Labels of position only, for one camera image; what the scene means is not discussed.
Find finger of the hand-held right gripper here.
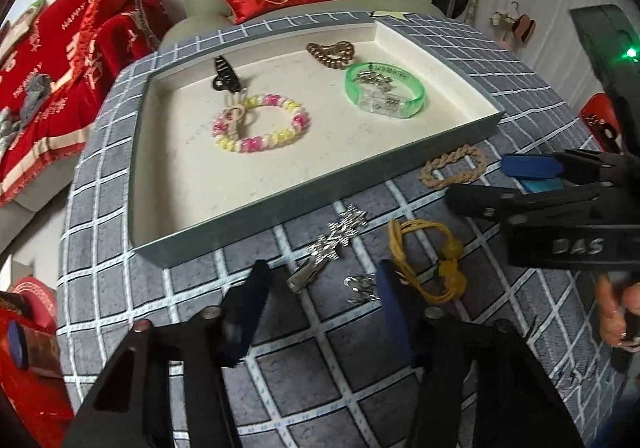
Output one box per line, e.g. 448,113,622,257
445,183,608,224
500,151,626,181

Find silver snowflake hair clip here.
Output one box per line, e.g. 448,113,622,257
286,204,371,290

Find grey crumpled garment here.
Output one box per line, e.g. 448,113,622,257
20,73,53,121

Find grey tray with cream inside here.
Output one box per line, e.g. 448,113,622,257
129,11,505,269

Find person's right hand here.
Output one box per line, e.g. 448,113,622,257
595,273,640,351

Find hanging slippers rack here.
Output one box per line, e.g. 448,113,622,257
490,1,536,46

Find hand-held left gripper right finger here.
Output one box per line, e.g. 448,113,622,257
375,259,586,448

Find red printed sofa blanket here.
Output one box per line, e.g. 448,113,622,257
0,0,173,206

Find brown spiral hair tie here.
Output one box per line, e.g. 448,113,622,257
306,41,356,72

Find red paper packets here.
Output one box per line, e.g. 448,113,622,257
0,293,76,434

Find beige bow hair tie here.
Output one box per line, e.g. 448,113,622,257
222,88,256,141

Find red patterned round mat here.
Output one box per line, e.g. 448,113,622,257
10,275,58,324

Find red satin ruffled cushion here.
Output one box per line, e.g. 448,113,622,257
75,0,121,79

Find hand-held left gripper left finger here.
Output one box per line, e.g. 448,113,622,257
62,259,273,448

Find white patterned cushion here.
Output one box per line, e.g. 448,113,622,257
0,0,48,54

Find yellow cord hair tie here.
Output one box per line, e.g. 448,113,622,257
387,219,468,303

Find black hair claw clip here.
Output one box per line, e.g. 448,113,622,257
209,56,246,94

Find small silver hair clips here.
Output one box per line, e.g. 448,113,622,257
344,273,382,304

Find beige braided bracelet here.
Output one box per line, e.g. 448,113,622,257
419,144,488,189

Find jar with blue lid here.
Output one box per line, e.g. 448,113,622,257
5,321,61,374

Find red container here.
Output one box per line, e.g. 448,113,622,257
580,93,626,151

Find light blue crumpled blanket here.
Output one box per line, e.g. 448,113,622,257
0,106,21,164

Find pink yellow beaded bracelet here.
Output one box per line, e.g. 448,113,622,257
212,95,310,154

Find green translucent bangle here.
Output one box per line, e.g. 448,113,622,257
345,61,427,120

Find clear hair clip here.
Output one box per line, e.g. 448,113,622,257
357,71,408,116

